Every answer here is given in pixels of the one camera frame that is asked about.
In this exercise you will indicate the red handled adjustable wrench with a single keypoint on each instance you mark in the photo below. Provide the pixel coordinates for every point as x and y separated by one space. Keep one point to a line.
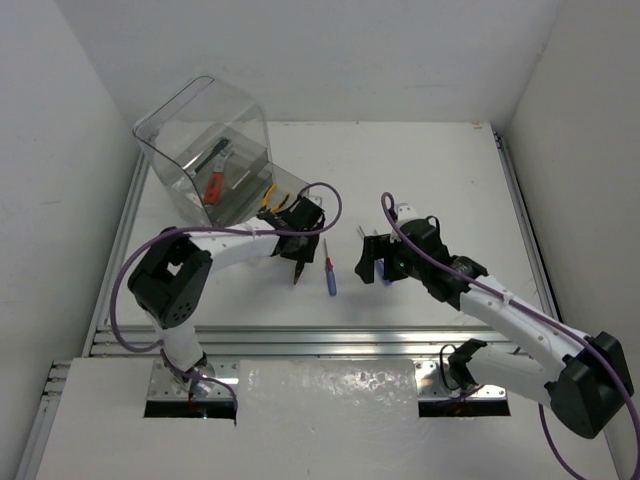
216 170

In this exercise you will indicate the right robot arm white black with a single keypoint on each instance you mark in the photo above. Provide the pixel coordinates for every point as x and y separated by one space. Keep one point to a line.
582 379

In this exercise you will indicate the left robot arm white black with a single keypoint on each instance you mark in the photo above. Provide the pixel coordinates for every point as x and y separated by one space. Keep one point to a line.
169 280

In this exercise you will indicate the black handled adjustable wrench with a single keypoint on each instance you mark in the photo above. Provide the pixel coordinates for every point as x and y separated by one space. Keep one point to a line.
218 148

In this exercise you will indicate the clear stacked plastic container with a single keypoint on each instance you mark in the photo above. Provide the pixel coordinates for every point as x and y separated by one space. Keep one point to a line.
215 170

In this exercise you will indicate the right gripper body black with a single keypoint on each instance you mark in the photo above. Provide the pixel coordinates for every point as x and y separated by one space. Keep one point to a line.
399 265

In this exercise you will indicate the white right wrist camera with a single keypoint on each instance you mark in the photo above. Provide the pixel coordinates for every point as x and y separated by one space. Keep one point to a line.
407 210

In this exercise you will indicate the aluminium frame rail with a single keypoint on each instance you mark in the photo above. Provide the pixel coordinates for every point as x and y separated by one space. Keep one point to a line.
328 385

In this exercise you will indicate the yellow black needle-nose pliers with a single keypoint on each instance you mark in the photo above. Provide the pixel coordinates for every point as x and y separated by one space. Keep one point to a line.
298 270

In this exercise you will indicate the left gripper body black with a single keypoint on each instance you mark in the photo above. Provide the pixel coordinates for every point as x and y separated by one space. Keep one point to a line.
302 248

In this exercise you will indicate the clear plastic pull-out drawer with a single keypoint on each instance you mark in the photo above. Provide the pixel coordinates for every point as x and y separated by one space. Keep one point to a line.
243 201

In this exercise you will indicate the yellow black long-nose pliers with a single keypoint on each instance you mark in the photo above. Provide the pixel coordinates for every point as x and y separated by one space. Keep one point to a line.
274 199

